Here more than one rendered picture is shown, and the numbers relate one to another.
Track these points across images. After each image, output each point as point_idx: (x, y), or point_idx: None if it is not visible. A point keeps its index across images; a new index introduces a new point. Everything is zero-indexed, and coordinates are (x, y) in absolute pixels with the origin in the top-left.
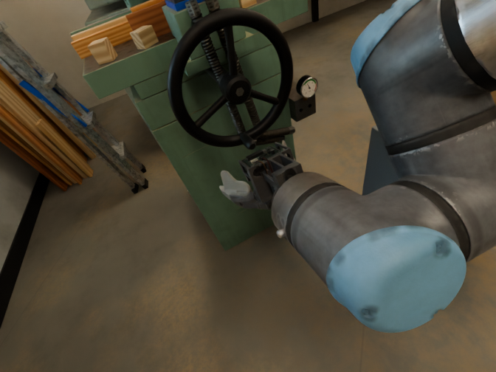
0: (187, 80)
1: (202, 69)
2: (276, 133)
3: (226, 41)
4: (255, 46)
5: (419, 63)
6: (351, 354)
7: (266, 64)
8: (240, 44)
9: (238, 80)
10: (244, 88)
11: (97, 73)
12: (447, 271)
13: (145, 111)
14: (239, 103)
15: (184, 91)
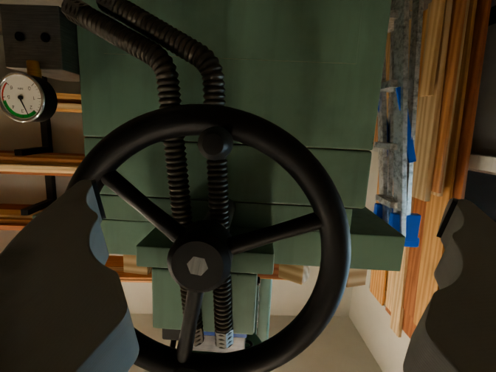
0: (269, 202)
1: (245, 255)
2: (120, 39)
3: (193, 339)
4: (139, 249)
5: None
6: None
7: (122, 166)
8: (164, 262)
9: (194, 289)
10: (184, 268)
11: (381, 266)
12: None
13: (359, 189)
14: (206, 238)
15: (283, 190)
